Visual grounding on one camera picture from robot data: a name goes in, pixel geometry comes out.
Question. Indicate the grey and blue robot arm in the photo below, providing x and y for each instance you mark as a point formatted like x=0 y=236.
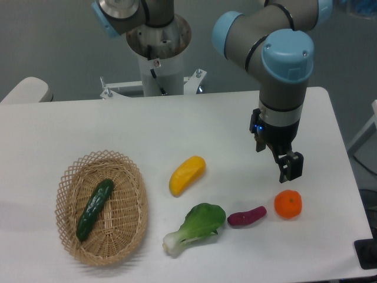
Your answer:
x=271 y=45

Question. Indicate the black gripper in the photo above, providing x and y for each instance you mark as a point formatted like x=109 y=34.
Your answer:
x=279 y=140

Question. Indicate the white furniture frame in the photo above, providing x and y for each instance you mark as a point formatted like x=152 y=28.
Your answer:
x=364 y=134

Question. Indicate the purple sweet potato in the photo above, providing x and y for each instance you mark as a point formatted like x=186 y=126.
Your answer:
x=248 y=217

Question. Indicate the green cucumber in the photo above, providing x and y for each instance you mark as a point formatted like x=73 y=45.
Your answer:
x=93 y=208

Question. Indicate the woven wicker basket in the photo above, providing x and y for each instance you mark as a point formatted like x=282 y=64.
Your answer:
x=120 y=226

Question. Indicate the orange tangerine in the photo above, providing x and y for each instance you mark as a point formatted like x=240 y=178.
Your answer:
x=288 y=204

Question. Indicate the green bok choy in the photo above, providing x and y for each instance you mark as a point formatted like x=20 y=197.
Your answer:
x=202 y=221

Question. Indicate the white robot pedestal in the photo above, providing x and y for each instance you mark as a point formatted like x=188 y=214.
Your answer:
x=160 y=54

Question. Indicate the white chair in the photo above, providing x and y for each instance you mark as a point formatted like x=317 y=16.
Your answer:
x=29 y=90

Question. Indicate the black device at table edge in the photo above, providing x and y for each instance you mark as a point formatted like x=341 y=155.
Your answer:
x=366 y=253

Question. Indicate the yellow mango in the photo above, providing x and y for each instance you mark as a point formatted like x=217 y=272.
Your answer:
x=186 y=174

